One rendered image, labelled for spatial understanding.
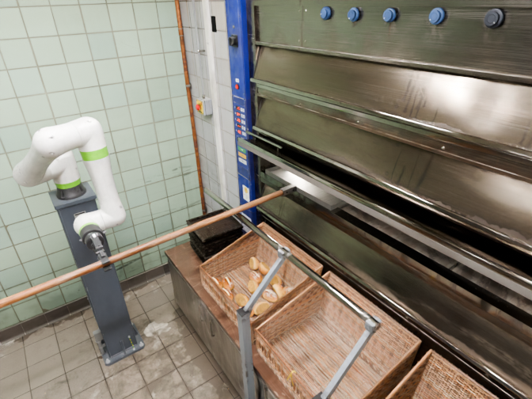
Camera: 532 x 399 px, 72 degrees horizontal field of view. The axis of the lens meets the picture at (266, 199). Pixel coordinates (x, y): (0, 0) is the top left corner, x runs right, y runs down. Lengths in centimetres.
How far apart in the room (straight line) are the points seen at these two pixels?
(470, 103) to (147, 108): 210
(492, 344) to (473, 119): 79
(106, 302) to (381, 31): 211
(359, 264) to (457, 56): 97
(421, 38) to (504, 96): 32
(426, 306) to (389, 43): 101
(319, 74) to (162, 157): 160
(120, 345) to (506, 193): 240
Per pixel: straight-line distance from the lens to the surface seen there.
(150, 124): 282
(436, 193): 140
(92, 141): 177
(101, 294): 252
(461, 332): 162
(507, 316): 149
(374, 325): 130
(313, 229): 198
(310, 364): 191
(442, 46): 133
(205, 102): 256
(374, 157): 153
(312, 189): 200
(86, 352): 300
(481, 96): 129
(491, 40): 126
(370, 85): 149
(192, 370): 267
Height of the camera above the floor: 211
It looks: 29 degrees down
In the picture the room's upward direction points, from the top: 2 degrees counter-clockwise
